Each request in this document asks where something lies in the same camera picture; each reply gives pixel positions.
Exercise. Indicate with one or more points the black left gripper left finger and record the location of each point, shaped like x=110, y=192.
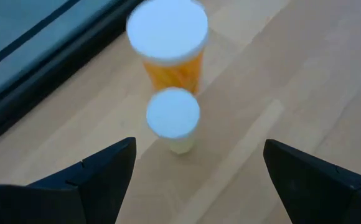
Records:
x=99, y=189

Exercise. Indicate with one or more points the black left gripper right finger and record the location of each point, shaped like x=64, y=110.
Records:
x=317, y=193

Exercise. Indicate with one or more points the small yellow medicine bottle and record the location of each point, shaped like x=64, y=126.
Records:
x=172, y=113

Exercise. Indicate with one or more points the large orange medicine bottle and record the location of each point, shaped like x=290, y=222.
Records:
x=168, y=31

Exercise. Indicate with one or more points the black metal table frame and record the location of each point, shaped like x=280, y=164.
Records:
x=43, y=77

